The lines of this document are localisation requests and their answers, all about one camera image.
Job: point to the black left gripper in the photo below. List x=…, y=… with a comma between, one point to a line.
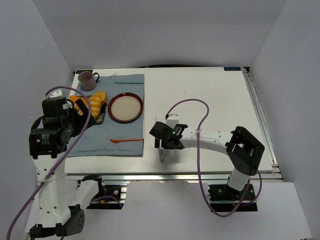
x=81, y=113

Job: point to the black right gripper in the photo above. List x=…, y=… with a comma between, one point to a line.
x=160, y=131

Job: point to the metal tongs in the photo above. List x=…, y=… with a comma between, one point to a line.
x=162, y=152

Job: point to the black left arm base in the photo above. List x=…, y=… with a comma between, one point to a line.
x=107, y=195

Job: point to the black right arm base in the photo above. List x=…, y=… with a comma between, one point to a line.
x=223, y=200

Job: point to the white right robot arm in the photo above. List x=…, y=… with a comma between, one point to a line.
x=244, y=149

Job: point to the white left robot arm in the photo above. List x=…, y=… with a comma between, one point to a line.
x=60, y=215

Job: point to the round orange bread roll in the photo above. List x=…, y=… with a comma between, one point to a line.
x=74, y=98

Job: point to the orange striped bread roll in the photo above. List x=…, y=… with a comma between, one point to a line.
x=96, y=103

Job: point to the black patterned square tray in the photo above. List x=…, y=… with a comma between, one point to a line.
x=99, y=120

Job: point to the blue cloth placemat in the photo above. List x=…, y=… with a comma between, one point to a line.
x=120, y=129

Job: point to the purple mug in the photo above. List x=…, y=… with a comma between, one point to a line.
x=88, y=80

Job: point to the red rimmed round plate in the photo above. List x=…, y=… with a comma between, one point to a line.
x=125, y=108

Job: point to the aluminium table frame rail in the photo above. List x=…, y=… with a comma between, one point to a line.
x=165, y=177

